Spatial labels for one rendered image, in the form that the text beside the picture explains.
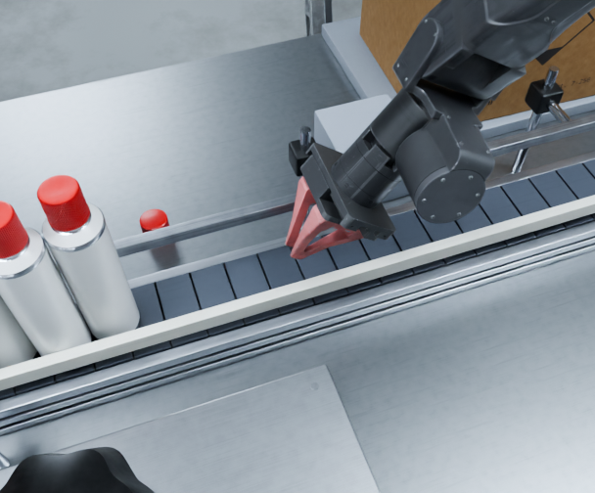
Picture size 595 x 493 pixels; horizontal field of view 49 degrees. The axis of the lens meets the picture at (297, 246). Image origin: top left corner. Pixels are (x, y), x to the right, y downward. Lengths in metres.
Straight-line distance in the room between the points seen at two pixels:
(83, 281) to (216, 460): 0.20
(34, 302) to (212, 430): 0.20
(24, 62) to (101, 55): 0.27
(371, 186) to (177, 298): 0.24
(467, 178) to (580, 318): 0.32
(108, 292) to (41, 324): 0.06
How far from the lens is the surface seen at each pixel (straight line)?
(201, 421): 0.64
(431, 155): 0.53
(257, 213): 0.66
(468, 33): 0.53
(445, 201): 0.54
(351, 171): 0.60
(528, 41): 0.53
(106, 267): 0.60
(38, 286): 0.58
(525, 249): 0.78
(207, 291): 0.71
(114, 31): 2.66
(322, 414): 0.64
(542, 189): 0.84
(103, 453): 0.33
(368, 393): 0.70
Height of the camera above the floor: 1.47
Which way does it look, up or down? 53 degrees down
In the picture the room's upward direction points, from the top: straight up
